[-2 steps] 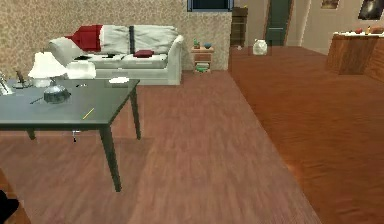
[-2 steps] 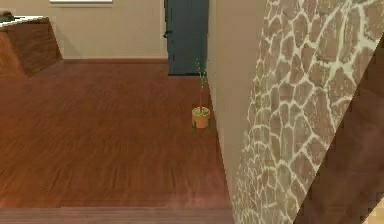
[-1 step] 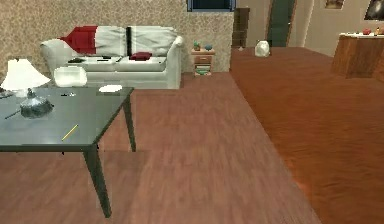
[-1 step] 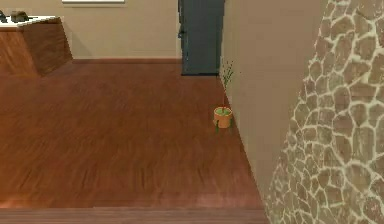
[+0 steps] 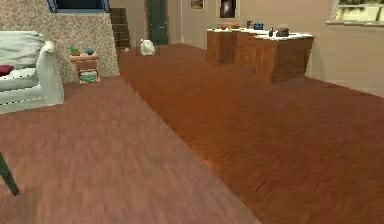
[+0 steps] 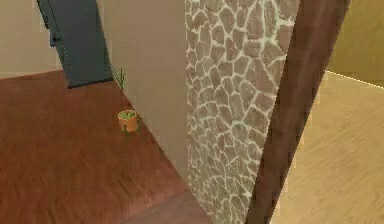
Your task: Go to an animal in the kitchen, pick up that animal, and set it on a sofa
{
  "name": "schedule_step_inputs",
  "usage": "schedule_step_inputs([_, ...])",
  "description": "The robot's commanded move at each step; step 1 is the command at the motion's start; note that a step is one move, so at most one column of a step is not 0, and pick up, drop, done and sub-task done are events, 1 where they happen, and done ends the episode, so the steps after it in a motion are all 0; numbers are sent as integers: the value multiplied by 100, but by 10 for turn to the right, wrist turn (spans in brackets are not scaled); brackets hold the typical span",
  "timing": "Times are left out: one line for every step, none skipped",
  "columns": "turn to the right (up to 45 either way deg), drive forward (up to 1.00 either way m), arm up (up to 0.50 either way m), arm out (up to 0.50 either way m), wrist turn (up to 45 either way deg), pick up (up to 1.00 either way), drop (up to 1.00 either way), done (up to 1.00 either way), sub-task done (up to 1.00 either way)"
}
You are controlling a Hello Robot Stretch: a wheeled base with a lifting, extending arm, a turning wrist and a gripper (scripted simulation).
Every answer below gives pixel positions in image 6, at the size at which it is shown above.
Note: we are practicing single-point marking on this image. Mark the thin green house plant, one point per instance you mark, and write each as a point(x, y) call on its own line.
point(121, 79)

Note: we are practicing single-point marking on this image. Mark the dark grey room door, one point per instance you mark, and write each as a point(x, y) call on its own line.
point(83, 43)

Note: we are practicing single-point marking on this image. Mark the orange potted house plant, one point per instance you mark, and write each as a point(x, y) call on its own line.
point(128, 121)

